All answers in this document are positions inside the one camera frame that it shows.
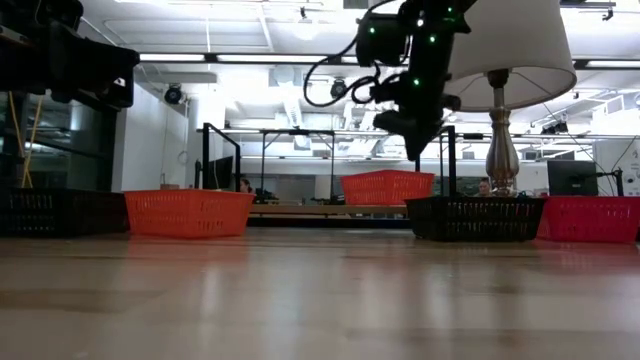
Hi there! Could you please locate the white shade table lamp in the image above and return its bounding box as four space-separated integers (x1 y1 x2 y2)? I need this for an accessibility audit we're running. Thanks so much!
442 0 579 198

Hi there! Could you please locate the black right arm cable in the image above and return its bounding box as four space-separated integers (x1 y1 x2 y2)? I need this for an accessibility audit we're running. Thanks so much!
303 0 401 109

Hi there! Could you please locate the long ceiling light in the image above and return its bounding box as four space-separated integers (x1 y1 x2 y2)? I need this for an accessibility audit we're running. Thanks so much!
138 53 207 63
584 59 640 69
216 53 329 64

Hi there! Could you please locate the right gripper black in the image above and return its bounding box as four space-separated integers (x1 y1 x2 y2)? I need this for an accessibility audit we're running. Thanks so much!
369 67 464 161

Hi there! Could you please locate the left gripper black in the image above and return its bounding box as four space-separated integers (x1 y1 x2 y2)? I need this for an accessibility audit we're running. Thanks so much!
47 22 141 109

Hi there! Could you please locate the red plastic basket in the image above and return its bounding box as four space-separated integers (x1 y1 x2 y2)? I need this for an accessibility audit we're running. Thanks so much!
535 195 640 245

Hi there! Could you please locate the orange plastic basket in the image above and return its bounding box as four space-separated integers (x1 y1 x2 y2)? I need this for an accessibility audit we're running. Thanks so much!
340 169 436 207
123 188 256 240

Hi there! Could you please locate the black plastic basket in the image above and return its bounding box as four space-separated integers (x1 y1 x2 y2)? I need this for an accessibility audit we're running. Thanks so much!
404 195 547 244
0 187 130 239

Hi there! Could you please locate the black background table frame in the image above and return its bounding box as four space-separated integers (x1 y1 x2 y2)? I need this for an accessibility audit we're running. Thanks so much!
259 128 337 202

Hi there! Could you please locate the black computer monitor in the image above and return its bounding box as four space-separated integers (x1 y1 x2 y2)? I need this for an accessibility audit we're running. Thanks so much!
547 159 600 197
207 155 235 191

